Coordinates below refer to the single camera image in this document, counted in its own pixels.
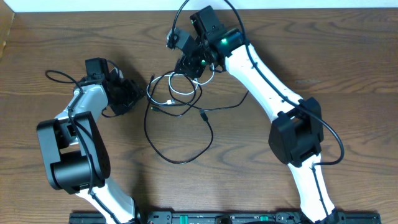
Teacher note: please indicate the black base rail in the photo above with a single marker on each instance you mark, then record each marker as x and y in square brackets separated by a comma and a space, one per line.
[239, 218]

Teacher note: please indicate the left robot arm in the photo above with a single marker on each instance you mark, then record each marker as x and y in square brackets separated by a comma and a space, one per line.
[74, 154]

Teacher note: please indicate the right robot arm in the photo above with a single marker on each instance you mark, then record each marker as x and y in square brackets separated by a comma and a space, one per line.
[296, 124]

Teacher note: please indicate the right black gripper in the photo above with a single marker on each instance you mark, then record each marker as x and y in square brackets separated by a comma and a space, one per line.
[188, 66]

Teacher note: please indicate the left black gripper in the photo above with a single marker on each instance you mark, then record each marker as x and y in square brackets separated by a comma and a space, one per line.
[136, 93]

